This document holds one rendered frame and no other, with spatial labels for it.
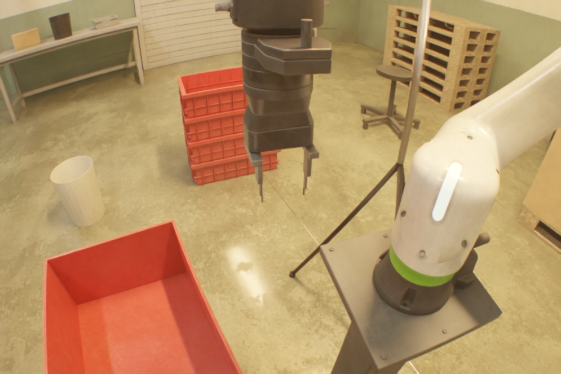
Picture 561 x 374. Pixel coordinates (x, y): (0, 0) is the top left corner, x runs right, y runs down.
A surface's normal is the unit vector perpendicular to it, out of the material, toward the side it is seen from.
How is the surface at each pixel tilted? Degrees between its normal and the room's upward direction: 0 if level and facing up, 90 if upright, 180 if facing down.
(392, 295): 62
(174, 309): 0
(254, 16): 90
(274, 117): 87
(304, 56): 90
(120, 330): 0
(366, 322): 0
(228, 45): 90
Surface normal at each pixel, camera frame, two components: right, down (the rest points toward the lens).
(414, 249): -0.78, 0.40
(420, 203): -0.93, 0.22
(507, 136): -0.58, 0.47
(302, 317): -0.01, -0.78
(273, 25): -0.07, 0.62
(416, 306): -0.25, 0.17
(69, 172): 0.73, 0.37
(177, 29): 0.42, 0.56
